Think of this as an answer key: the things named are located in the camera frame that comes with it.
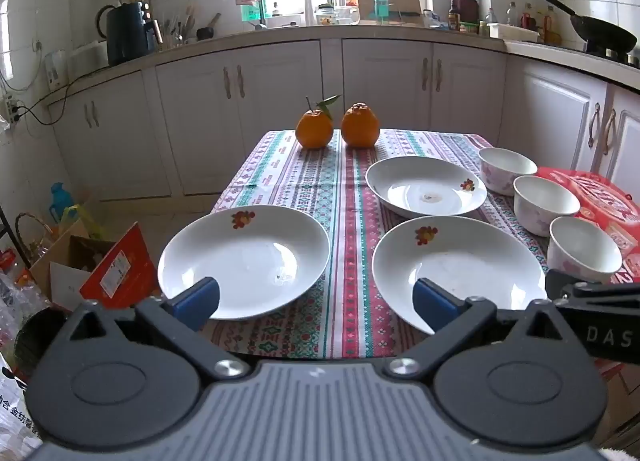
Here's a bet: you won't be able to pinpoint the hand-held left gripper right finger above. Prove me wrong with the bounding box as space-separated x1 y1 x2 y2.
382 277 576 384

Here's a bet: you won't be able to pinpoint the orange with green leaf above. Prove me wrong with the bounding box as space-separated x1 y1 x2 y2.
295 95 343 150

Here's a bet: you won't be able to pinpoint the white wall box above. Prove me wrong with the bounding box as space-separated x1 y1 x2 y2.
44 50 68 89

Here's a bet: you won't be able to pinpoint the white plate with brown stain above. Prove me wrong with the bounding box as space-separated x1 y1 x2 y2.
365 156 488 219

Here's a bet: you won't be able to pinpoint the flat red gift box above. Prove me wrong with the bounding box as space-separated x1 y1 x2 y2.
535 166 640 287

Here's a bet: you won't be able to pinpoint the small black pot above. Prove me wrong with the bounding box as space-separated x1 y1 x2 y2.
196 13 222 40

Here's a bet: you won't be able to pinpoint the white rectangular tray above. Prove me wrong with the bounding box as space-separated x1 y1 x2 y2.
487 22 541 43

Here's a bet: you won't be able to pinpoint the row of condiment bottles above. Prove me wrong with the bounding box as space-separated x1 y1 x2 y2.
505 1 568 44

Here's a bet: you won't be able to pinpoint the knife block with knives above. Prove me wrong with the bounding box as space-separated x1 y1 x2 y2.
452 0 481 24

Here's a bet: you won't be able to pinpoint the clear plastic bag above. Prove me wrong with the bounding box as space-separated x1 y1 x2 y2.
0 251 51 322

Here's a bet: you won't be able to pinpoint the leafless orange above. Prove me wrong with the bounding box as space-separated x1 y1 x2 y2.
341 102 379 149

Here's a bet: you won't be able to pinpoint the woven basket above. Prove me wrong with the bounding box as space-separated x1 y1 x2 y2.
14 212 56 267

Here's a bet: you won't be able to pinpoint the white printed plastic bag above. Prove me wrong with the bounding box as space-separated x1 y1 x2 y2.
0 356 41 452

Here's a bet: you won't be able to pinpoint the patterned striped tablecloth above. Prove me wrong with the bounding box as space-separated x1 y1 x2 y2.
207 128 551 359

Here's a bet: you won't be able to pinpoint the white power strip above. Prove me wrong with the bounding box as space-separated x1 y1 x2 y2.
1 93 23 124

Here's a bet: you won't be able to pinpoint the white kitchen cabinets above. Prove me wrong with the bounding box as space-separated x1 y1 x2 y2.
47 26 640 202

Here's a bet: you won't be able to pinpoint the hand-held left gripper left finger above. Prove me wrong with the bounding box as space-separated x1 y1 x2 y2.
62 277 251 383

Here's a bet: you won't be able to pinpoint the white countertop appliance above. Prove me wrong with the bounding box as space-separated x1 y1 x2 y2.
67 40 110 82

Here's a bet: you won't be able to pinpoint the utensil holder with utensils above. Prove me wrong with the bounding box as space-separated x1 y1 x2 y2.
160 6 196 48

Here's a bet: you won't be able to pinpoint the white pink-flower bowl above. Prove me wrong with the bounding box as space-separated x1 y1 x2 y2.
513 175 581 238
546 216 623 284
477 147 538 196

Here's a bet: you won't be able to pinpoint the gas stove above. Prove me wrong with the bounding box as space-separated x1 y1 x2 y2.
585 41 640 66

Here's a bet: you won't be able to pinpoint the black bin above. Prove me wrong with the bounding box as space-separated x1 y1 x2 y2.
14 308 71 377

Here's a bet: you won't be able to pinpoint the open cardboard box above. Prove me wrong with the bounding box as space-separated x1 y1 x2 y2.
30 221 126 304

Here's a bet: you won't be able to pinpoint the black wok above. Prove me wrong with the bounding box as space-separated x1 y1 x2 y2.
539 0 638 54

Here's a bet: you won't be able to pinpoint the yellow-green bag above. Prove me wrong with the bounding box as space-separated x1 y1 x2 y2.
62 203 101 242

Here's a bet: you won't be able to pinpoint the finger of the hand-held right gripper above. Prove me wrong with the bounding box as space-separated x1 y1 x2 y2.
546 268 640 309

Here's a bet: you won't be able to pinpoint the white fruit-print plate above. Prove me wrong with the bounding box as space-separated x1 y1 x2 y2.
157 206 331 322
371 219 548 337

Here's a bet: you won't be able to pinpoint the brown cardboard sheet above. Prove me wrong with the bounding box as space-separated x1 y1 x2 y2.
356 0 421 24

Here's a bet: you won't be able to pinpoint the blue bottle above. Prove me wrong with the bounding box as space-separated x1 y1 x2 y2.
50 182 76 222

